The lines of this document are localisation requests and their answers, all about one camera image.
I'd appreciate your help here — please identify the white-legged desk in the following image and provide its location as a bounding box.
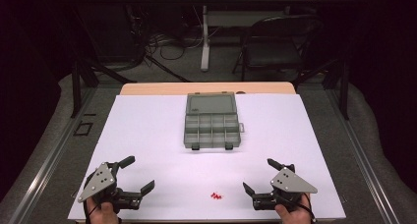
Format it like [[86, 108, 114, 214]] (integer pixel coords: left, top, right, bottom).
[[181, 0, 325, 73]]

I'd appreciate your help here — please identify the bundle of floor cables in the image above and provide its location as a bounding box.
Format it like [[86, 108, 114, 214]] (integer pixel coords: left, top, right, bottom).
[[143, 27, 205, 62]]

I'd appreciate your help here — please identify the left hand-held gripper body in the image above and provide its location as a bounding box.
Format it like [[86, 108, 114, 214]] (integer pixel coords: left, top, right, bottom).
[[77, 162, 143, 212]]

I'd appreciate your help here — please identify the black metal stand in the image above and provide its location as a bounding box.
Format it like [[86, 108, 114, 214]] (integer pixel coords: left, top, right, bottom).
[[292, 57, 350, 121], [69, 55, 136, 119]]

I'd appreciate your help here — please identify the person's left hand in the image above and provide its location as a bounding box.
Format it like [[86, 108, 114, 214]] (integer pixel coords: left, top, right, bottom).
[[86, 196, 120, 224]]

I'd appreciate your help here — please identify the black folding chair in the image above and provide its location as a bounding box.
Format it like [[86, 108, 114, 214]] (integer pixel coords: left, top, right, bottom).
[[231, 15, 325, 83]]

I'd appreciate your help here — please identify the person's right hand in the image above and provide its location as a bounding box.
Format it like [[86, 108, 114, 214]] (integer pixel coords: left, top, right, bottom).
[[273, 194, 313, 224]]

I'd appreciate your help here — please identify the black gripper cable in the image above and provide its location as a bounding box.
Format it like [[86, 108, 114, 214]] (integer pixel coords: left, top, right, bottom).
[[85, 197, 99, 224], [284, 193, 318, 224]]

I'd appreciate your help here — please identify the white table sheet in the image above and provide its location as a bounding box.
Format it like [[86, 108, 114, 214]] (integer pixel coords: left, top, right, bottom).
[[67, 92, 347, 223]]

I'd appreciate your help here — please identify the wooden table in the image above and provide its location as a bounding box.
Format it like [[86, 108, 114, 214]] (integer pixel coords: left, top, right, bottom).
[[119, 82, 297, 96]]

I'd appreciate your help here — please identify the grey plastic compartment box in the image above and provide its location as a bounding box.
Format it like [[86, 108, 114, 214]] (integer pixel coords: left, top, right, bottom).
[[183, 91, 246, 151]]

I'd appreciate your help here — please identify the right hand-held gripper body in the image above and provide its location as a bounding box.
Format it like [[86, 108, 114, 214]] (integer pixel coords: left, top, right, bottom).
[[252, 163, 319, 211]]

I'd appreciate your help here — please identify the grey metal floor rail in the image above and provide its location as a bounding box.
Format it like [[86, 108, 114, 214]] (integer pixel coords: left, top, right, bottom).
[[327, 85, 401, 224], [9, 85, 96, 224]]

